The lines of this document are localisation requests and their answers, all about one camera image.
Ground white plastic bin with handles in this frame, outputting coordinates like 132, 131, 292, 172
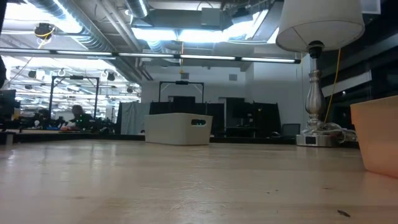
144, 112, 214, 146

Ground grey office chair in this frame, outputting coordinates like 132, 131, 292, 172
281, 123, 302, 144

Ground black partition panels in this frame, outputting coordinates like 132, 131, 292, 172
147, 95, 225, 136

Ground grey curtain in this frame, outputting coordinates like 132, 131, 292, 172
117, 101, 150, 135

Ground black rig crossbar with lights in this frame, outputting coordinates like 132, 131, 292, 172
0, 48, 302, 65

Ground person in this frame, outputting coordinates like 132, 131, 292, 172
68, 105, 96, 130

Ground table lamp with white shade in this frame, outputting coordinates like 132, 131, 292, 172
275, 0, 366, 147

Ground black robot workstation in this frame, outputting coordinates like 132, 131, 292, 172
20, 105, 116, 134

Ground orange mat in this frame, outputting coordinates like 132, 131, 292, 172
350, 95, 398, 179

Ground narrow black gantry frame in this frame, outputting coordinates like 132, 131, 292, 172
159, 80, 205, 103

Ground wide black gantry frame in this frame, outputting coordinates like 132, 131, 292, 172
49, 75, 100, 121

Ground white lamp cable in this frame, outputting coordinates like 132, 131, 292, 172
301, 121, 357, 142

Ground black ceiling device yellow cable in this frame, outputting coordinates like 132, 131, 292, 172
33, 22, 56, 40

